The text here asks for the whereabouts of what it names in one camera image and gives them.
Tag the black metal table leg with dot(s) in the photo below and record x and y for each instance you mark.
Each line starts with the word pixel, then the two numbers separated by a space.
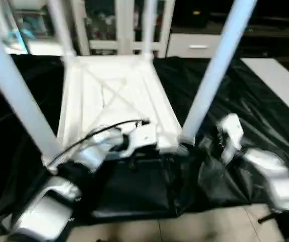
pixel 270 218

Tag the white plastic table top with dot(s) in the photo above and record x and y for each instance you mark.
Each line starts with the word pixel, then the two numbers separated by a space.
pixel 114 96

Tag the white glass door cabinet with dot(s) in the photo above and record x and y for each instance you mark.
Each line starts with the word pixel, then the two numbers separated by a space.
pixel 114 25

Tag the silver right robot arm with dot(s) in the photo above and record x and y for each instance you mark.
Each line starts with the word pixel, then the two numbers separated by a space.
pixel 278 176

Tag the black work surface mat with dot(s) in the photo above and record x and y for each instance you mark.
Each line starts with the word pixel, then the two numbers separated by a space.
pixel 245 111

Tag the colourful background box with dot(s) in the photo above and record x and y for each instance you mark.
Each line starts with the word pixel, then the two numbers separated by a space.
pixel 26 25

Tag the white drawer unit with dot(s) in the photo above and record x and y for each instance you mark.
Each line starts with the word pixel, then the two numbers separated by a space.
pixel 195 45

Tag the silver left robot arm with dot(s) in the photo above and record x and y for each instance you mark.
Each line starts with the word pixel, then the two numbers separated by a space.
pixel 79 166

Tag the white flat sheet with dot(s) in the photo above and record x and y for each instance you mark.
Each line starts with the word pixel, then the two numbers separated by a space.
pixel 280 83

